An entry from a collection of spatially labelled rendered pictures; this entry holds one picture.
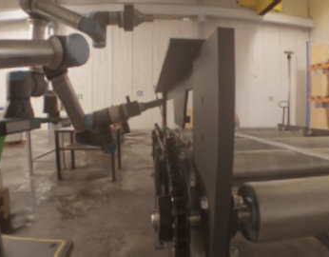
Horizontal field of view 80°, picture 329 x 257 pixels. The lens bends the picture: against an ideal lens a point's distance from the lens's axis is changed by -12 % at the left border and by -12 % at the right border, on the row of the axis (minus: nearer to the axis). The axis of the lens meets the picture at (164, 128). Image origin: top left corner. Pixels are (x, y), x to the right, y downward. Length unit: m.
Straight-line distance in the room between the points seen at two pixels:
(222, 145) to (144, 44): 11.17
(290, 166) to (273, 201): 0.37
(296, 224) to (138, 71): 10.87
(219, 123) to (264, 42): 12.81
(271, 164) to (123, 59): 10.80
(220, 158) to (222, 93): 0.08
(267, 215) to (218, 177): 0.13
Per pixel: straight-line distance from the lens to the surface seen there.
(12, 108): 1.14
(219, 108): 0.29
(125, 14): 1.21
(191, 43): 0.38
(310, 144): 1.19
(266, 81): 12.69
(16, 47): 0.72
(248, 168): 0.69
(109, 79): 11.22
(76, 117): 0.99
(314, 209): 0.45
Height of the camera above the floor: 1.05
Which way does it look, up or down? 5 degrees down
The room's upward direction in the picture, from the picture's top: straight up
